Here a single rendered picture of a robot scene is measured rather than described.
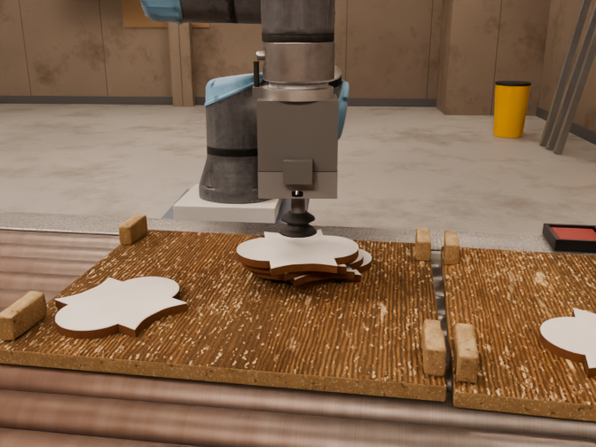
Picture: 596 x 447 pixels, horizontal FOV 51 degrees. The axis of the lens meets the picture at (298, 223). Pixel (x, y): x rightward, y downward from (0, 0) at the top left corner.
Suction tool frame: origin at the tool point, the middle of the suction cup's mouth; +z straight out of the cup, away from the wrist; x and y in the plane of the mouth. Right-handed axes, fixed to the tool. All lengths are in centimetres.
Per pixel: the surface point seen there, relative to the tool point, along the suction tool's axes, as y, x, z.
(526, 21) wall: 284, 781, -21
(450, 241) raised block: 18.6, 5.5, 3.1
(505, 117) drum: 217, 614, 77
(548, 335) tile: 23.2, -15.3, 4.8
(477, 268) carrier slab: 21.7, 3.5, 5.8
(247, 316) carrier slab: -5.1, -9.7, 5.8
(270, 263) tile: -2.8, -5.2, 1.9
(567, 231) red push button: 38.9, 19.4, 6.5
